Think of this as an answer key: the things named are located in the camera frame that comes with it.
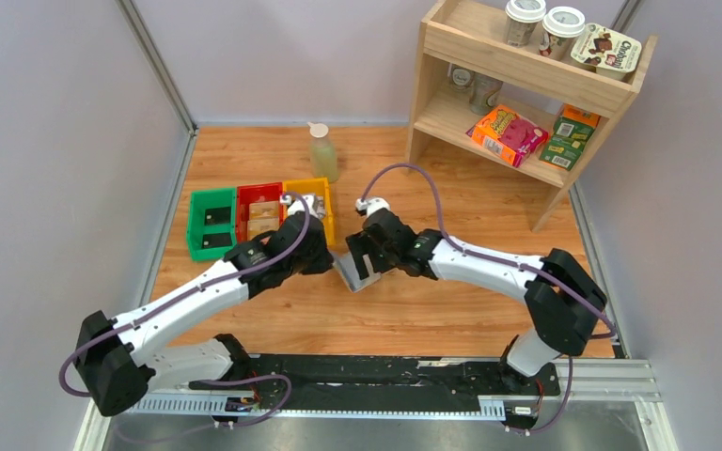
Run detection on beige card holder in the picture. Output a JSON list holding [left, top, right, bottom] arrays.
[[331, 252, 382, 293]]

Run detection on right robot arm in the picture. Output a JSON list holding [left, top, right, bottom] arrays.
[[345, 208, 607, 394]]

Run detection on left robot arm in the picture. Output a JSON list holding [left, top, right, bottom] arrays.
[[72, 211, 334, 417]]

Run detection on gold cards in red bin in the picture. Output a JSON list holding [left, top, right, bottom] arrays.
[[246, 201, 280, 240]]

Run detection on black cards in green bin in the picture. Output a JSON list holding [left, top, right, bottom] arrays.
[[201, 206, 234, 249]]

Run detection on yellow plastic bin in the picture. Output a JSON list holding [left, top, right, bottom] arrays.
[[282, 178, 337, 247]]

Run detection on red plastic bin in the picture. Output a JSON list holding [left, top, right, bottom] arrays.
[[235, 182, 283, 242]]

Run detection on green soap bottle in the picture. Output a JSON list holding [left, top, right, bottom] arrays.
[[307, 122, 339, 183]]

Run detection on green plastic bin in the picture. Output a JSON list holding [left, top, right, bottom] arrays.
[[186, 187, 237, 262]]

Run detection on orange pink snack box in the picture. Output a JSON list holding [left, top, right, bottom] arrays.
[[467, 104, 550, 168]]

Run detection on wooden shelf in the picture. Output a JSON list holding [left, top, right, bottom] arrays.
[[405, 1, 658, 232]]

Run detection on right glass jar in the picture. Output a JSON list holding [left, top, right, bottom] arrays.
[[469, 73, 503, 116]]

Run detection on glass jar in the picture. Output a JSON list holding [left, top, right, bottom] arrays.
[[447, 64, 476, 92], [469, 73, 503, 116]]

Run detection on left glass jar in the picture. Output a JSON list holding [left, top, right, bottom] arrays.
[[447, 64, 476, 92]]

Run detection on green orange juice box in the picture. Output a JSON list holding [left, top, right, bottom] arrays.
[[539, 103, 602, 171]]

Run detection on left paper coffee cup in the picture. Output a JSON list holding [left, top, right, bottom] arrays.
[[505, 0, 546, 47]]

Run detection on paper coffee cup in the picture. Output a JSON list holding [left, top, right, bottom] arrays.
[[538, 6, 586, 61], [505, 0, 546, 47]]

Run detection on right paper coffee cup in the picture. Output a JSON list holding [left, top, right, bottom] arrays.
[[538, 6, 586, 61]]

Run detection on Chobani yogurt cup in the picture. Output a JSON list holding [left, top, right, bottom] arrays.
[[570, 23, 642, 81]]

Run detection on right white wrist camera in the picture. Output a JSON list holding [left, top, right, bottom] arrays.
[[355, 196, 391, 217]]

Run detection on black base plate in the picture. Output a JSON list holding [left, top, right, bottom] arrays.
[[187, 353, 561, 413]]

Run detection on aluminium frame rail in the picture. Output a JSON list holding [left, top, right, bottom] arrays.
[[74, 354, 677, 450]]

